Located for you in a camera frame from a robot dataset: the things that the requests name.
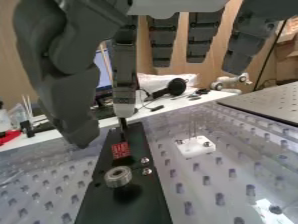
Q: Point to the black headphones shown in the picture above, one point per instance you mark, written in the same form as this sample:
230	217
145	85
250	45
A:
171	88

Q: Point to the screen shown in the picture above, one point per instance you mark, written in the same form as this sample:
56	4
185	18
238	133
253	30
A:
103	76

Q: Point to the cardboard box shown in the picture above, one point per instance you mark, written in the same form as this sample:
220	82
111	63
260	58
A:
288	56

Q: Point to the black plate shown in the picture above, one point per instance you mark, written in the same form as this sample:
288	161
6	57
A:
133	206

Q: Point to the white desk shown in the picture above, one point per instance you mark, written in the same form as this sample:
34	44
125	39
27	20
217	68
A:
177	105

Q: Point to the metal bearing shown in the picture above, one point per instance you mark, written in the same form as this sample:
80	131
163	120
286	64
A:
117	175

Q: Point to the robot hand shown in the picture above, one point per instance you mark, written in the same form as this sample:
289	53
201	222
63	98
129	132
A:
67	66

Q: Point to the white foam block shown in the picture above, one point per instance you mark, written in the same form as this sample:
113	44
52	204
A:
155	81

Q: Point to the red tray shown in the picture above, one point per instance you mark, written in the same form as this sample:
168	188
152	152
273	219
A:
8	137

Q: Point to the small white square block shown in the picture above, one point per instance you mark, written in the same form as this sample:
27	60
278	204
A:
194	146

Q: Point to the small white jointed device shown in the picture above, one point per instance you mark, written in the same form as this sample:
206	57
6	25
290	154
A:
230	81

